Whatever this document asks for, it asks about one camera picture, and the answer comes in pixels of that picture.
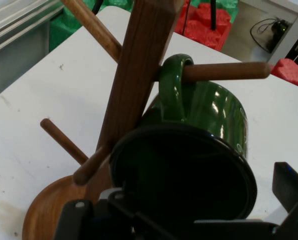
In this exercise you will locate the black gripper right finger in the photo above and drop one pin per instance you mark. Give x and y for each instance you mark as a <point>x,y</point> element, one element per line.
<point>294,195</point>

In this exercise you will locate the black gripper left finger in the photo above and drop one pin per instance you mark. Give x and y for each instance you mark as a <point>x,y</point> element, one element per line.
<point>76,220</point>

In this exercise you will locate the wooden mug tree stand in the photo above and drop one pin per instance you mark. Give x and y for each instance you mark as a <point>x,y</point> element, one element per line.
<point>139,75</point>

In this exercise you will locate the green foam block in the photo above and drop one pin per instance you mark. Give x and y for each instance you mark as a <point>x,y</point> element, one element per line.
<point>224,7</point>
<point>64,30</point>

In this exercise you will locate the tall red foam block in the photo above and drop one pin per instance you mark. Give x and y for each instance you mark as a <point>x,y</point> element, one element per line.
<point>291,75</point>

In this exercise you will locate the green enamel mug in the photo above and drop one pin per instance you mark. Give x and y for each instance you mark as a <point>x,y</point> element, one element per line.
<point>214,112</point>

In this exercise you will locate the aluminium wall rail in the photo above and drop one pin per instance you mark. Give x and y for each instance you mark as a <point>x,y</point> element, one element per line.
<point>14,20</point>

